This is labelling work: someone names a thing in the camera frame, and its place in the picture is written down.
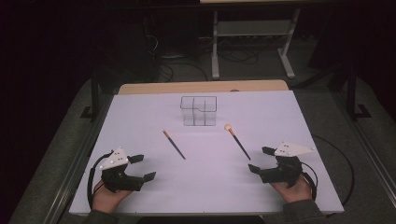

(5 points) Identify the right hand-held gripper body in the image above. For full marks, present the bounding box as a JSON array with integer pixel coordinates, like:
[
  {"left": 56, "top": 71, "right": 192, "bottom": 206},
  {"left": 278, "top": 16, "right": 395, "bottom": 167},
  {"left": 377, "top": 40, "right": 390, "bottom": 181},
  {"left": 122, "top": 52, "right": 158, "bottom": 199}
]
[{"left": 258, "top": 141, "right": 316, "bottom": 189}]

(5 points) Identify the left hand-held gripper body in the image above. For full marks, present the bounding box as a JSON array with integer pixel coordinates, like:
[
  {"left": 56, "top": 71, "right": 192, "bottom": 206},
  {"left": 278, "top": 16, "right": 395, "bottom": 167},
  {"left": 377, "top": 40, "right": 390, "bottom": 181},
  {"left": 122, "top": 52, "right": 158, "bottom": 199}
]
[{"left": 98, "top": 147, "right": 146, "bottom": 193}]

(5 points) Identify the round beige tip makeup brush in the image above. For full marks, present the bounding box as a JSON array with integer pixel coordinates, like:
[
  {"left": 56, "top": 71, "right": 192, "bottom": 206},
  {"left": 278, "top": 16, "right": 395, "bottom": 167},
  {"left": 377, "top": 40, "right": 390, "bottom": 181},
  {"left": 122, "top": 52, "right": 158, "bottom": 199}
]
[{"left": 223, "top": 123, "right": 252, "bottom": 161}]

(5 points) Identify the thin black makeup brush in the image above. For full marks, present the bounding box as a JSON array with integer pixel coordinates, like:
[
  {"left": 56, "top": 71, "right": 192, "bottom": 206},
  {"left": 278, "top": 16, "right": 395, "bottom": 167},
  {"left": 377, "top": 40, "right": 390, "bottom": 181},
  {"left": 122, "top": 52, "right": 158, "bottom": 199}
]
[{"left": 162, "top": 129, "right": 187, "bottom": 161}]

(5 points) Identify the clear plastic organizer box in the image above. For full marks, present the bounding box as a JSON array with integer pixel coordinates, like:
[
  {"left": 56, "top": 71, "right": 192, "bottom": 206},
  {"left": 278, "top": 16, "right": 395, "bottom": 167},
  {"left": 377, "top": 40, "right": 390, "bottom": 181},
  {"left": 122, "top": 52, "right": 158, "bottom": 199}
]
[{"left": 179, "top": 95, "right": 218, "bottom": 127}]

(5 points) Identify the person's right hand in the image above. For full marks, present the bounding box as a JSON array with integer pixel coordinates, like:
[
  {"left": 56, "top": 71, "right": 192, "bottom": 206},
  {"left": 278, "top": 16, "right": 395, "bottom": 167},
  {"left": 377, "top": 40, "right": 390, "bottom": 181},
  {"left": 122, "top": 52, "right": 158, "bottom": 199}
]
[{"left": 270, "top": 175, "right": 313, "bottom": 203}]

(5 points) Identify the person's left hand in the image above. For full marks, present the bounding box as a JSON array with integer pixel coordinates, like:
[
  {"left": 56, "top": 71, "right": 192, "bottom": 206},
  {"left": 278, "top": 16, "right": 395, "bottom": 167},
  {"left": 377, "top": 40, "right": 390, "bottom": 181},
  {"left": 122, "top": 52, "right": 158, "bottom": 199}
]
[{"left": 92, "top": 179, "right": 134, "bottom": 214}]

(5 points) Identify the black metal stand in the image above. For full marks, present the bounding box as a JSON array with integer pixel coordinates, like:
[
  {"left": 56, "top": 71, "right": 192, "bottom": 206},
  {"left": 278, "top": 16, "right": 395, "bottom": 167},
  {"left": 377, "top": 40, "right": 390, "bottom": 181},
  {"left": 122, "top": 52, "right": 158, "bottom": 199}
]
[
  {"left": 346, "top": 63, "right": 373, "bottom": 122},
  {"left": 79, "top": 71, "right": 101, "bottom": 122}
]

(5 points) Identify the dark computer case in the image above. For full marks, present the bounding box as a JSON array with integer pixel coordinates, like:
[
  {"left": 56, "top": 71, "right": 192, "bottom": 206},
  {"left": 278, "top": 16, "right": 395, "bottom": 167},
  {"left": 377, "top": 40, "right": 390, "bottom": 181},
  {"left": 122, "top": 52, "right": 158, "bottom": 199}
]
[{"left": 158, "top": 12, "right": 201, "bottom": 60}]

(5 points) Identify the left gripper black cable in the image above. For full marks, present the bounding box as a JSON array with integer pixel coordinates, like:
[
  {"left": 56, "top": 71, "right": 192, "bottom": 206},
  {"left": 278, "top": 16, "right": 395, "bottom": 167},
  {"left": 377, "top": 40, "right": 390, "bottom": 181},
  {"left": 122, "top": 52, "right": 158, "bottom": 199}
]
[{"left": 87, "top": 151, "right": 114, "bottom": 209}]

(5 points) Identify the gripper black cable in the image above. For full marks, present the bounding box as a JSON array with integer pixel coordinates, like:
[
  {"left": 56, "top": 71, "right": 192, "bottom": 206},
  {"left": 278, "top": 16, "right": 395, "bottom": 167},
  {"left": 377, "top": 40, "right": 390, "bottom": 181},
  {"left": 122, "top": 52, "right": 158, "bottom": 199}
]
[
  {"left": 300, "top": 133, "right": 356, "bottom": 207},
  {"left": 87, "top": 151, "right": 114, "bottom": 209}
]

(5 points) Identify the aluminium rail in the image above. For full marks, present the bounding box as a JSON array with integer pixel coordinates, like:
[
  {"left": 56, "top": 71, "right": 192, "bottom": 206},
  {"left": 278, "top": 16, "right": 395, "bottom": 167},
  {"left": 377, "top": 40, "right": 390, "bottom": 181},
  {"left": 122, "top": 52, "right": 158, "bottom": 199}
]
[
  {"left": 43, "top": 92, "right": 113, "bottom": 224},
  {"left": 331, "top": 92, "right": 396, "bottom": 200}
]

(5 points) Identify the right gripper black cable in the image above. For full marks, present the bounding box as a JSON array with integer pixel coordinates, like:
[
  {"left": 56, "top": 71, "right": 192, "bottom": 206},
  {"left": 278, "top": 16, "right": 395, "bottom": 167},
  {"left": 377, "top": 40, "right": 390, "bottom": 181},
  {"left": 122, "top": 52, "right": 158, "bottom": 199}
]
[{"left": 300, "top": 133, "right": 356, "bottom": 207}]

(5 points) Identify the bundle of black floor cables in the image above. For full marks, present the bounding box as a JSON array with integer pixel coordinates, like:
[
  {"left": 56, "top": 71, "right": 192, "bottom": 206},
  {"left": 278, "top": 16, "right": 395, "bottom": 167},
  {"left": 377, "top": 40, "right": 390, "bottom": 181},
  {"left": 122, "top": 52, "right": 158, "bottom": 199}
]
[{"left": 218, "top": 45, "right": 260, "bottom": 66}]

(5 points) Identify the black floor cable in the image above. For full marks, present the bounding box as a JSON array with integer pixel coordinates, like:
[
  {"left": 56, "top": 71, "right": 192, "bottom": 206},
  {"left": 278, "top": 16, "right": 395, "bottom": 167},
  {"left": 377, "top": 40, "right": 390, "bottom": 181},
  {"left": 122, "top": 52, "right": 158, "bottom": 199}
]
[{"left": 158, "top": 60, "right": 209, "bottom": 83}]

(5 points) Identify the white metal desk frame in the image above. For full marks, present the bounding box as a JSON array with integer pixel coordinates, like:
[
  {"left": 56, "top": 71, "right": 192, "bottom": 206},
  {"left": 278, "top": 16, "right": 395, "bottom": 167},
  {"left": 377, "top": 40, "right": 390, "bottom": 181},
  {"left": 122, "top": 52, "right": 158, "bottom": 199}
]
[{"left": 200, "top": 0, "right": 302, "bottom": 80}]

